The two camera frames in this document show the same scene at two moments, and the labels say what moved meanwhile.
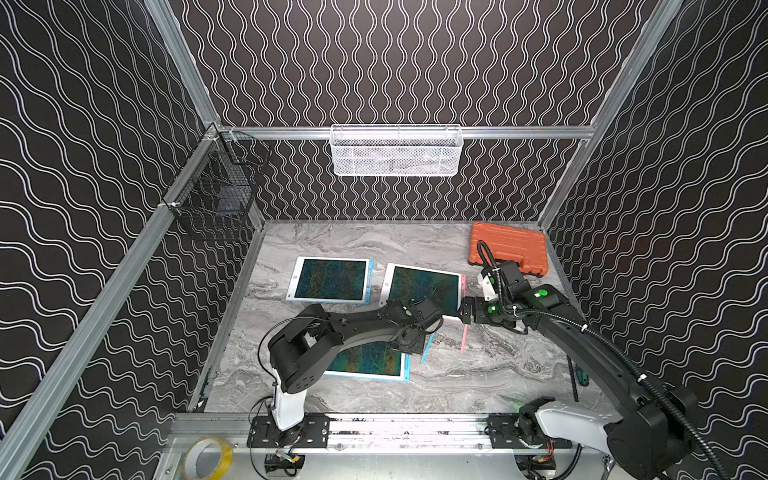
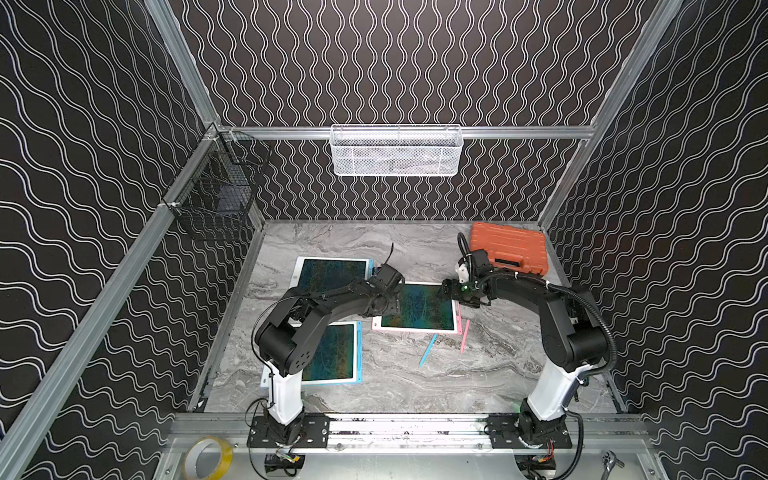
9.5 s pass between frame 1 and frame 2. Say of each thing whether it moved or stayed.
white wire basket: stayed
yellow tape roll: stayed
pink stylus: stayed
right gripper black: moved
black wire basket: stayed
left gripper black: moved
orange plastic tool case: stayed
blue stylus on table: stayed
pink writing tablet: moved
